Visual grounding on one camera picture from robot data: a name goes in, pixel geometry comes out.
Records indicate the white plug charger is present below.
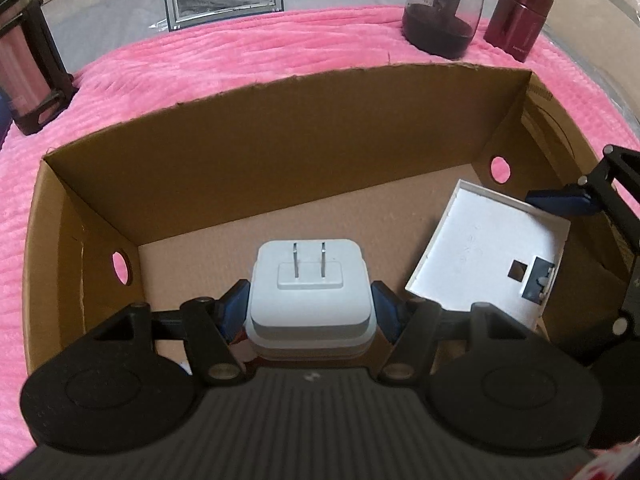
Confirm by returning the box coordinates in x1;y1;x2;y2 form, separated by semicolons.
244;239;377;361

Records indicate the plastic-wrapped headboard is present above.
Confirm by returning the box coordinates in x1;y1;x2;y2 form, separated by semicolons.
470;0;640;126

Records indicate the dark glass jar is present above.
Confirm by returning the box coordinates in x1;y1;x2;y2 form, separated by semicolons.
402;0;487;59

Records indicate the dark red cylindrical canister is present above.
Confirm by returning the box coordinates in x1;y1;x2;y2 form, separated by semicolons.
483;0;555;63

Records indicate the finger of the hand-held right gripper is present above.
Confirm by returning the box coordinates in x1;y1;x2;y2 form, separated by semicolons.
591;260;640;362
526;144;640;259

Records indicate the pink black thermos flask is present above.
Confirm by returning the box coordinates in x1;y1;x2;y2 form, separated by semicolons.
0;0;78;136

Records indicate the white red patterned cloth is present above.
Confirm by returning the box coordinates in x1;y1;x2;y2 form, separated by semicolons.
575;437;640;480

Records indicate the pink ribbed blanket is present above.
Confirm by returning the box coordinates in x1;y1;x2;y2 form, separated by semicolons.
0;5;640;461

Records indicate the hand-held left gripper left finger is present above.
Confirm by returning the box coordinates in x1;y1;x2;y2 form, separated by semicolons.
70;279;251;387

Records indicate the grey plastic-covered mattress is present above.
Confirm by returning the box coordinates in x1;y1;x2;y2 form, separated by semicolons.
30;0;426;76

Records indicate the brown cardboard box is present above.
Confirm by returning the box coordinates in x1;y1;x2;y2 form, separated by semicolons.
22;62;633;378

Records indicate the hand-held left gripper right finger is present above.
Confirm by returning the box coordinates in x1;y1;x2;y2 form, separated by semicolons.
370;281;548;385

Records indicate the white square plastic panel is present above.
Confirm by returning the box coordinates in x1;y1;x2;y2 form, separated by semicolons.
404;179;572;328

